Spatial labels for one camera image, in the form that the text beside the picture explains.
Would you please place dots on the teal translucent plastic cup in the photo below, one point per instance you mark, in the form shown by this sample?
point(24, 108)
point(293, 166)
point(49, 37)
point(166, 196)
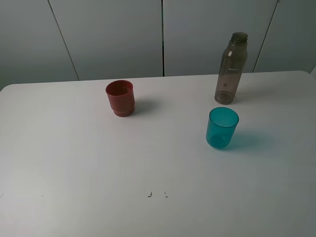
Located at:
point(221, 126)

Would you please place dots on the smoky clear plastic bottle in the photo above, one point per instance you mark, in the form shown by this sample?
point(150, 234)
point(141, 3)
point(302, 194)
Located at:
point(233, 61)

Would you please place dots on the red plastic cup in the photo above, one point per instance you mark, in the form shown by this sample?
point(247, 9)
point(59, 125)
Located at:
point(121, 97)

